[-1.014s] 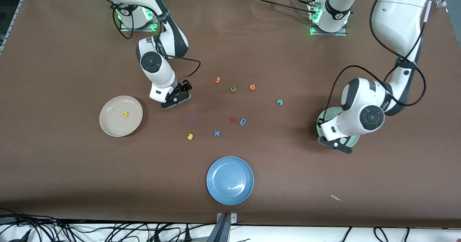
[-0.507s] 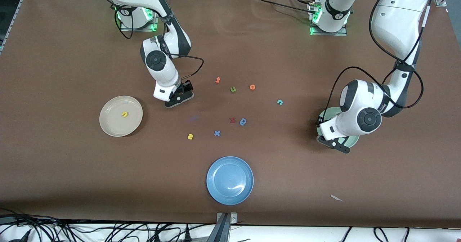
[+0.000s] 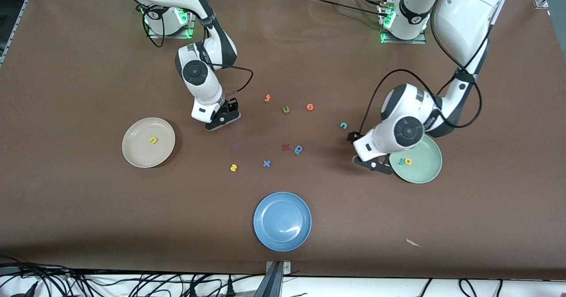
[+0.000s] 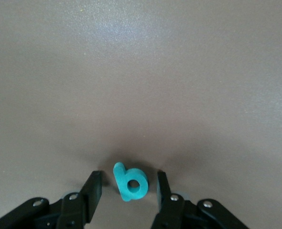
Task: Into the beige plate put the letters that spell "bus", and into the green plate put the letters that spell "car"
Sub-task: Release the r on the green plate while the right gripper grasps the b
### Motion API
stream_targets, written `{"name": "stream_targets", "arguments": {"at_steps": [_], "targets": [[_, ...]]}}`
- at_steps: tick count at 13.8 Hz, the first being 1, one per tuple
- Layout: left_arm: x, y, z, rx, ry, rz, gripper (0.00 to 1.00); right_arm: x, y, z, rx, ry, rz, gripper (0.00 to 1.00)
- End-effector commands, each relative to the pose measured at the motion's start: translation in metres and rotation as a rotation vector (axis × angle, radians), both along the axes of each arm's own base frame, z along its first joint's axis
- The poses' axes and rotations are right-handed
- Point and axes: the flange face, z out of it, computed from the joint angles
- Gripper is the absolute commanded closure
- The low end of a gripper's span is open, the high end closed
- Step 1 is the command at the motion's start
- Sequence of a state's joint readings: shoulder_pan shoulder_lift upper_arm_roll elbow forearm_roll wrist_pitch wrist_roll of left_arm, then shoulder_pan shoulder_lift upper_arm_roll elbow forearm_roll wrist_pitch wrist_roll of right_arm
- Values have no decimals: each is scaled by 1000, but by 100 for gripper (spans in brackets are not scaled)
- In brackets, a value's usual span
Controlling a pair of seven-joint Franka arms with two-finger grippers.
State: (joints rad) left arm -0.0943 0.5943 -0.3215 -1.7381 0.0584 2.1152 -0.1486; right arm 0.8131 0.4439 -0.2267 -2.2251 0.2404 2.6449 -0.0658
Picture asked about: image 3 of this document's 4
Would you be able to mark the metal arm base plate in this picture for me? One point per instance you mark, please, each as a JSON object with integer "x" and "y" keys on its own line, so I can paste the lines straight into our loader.
{"x": 402, "y": 42}
{"x": 170, "y": 36}

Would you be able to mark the brown table cover sheet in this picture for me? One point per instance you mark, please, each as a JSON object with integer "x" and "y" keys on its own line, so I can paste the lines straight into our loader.
{"x": 88, "y": 199}

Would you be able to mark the green round plate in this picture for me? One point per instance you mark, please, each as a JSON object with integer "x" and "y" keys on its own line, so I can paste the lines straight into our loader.
{"x": 424, "y": 166}

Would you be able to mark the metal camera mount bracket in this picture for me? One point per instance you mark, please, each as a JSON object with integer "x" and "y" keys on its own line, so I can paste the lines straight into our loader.
{"x": 276, "y": 279}

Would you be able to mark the blue foam letter a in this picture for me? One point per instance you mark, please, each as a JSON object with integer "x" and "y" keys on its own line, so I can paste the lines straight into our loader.
{"x": 302, "y": 148}

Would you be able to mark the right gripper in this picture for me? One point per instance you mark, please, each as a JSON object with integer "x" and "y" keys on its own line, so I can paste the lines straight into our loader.
{"x": 230, "y": 106}

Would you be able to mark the beige round plate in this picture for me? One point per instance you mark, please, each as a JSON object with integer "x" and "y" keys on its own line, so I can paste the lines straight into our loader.
{"x": 137, "y": 151}

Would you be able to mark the white paper scrap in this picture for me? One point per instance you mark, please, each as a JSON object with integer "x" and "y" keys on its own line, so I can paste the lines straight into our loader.
{"x": 412, "y": 242}

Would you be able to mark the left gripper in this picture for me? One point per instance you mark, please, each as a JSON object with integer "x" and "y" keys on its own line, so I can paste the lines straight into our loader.
{"x": 354, "y": 137}

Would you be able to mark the blue round plate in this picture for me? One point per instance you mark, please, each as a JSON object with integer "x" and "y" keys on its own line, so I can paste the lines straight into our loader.
{"x": 282, "y": 221}

